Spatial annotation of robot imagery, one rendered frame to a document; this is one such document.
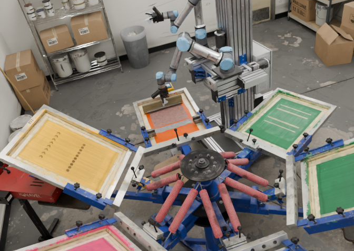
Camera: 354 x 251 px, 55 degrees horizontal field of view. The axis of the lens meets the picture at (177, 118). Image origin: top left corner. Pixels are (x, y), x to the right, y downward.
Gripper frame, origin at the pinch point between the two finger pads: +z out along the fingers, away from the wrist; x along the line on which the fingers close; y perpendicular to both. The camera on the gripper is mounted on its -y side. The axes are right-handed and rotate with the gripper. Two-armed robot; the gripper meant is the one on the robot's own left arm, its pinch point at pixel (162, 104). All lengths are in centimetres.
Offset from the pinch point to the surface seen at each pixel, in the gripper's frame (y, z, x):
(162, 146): -17, -4, -65
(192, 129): 16.3, 4.2, -45.0
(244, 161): 34, -11, -115
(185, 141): 2, -8, -72
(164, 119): -4.1, 5.0, -18.7
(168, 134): -6.2, 5.0, -41.9
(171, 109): 7.7, 4.6, -5.8
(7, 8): -172, -36, 329
